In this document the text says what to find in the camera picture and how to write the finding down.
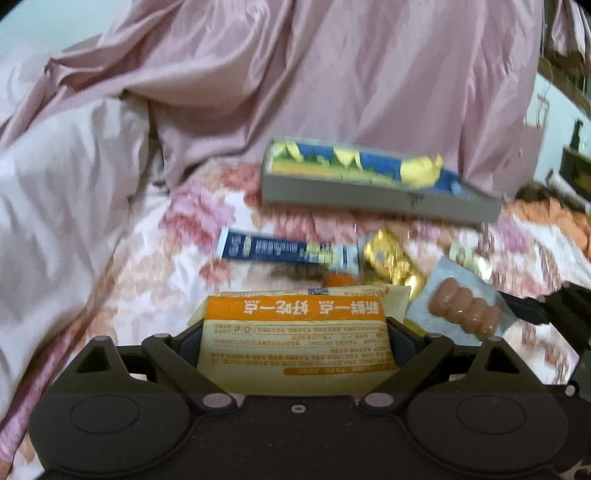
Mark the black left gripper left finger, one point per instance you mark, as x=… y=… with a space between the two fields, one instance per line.
x=176 y=359

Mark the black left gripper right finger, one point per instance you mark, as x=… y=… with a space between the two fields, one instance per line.
x=418 y=360

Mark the sausage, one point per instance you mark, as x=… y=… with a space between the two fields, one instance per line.
x=456 y=303

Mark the gold foil snack packet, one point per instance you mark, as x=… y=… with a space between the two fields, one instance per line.
x=384 y=253

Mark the orange cream snack packet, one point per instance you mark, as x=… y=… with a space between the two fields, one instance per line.
x=331 y=341

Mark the green white pastry packet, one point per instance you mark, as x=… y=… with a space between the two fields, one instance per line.
x=469 y=259

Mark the dark blue powder stick sachet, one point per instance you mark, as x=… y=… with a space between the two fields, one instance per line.
x=247 y=246

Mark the orange cloth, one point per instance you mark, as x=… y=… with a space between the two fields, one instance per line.
x=574 y=225

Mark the yellow wrapper in tray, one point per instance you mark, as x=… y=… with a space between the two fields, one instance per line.
x=421 y=172

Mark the grey cardboard tray box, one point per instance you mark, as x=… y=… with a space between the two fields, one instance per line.
x=315 y=174

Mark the pink satin quilt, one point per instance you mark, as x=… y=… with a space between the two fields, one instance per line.
x=192 y=83

